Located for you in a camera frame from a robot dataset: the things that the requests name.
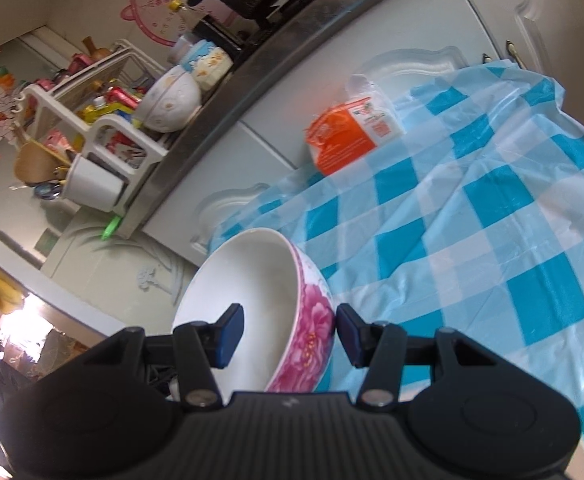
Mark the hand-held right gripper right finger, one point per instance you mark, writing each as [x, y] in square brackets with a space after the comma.
[349, 335]

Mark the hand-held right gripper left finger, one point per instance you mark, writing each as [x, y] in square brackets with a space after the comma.
[229, 335]

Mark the pink floral bowl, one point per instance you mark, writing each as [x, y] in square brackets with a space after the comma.
[257, 280]

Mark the white flower print fridge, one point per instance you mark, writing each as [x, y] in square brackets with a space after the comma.
[97, 260]

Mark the blue checkered tablecloth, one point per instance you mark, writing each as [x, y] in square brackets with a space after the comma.
[472, 235]

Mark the green clip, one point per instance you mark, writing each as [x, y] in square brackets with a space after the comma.
[111, 227]

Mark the white cabinet door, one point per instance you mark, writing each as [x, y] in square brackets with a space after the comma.
[372, 20]
[232, 170]
[562, 10]

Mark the orange tissue pack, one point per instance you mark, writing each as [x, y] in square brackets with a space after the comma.
[342, 140]

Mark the metal ladle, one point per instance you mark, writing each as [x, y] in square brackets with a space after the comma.
[47, 191]

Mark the white gold rim bowl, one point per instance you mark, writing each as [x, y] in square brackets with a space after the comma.
[172, 100]

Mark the white seasoning rack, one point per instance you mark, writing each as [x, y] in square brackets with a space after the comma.
[103, 127]

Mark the steel edged kitchen counter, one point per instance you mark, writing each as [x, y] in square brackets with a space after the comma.
[252, 85]

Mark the yellow oil bottle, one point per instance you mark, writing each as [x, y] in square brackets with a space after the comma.
[104, 110]

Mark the wooden spatula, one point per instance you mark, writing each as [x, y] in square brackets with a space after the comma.
[37, 162]

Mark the red can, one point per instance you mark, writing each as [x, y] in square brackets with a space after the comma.
[122, 96]

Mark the yellow floral bowl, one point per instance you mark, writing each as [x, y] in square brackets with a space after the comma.
[212, 67]

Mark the blue bowl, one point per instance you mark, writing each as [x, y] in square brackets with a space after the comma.
[189, 52]

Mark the black box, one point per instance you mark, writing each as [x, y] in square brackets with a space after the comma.
[219, 35]

